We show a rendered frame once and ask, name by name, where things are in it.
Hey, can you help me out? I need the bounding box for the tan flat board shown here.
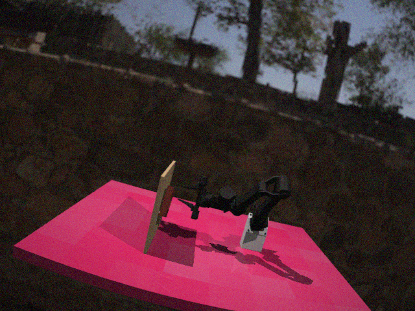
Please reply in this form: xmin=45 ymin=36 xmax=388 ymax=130
xmin=143 ymin=161 xmax=176 ymax=254

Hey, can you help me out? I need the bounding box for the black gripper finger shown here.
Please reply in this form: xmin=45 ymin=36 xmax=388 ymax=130
xmin=177 ymin=198 xmax=193 ymax=211
xmin=181 ymin=182 xmax=199 ymax=190

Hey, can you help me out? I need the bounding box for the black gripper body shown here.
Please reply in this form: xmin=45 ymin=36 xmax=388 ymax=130
xmin=191 ymin=175 xmax=217 ymax=220

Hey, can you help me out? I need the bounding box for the dark red picture frame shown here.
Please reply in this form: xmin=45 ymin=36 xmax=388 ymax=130
xmin=159 ymin=186 xmax=174 ymax=217

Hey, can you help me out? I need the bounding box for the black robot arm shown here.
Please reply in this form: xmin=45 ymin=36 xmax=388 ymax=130
xmin=214 ymin=175 xmax=291 ymax=231

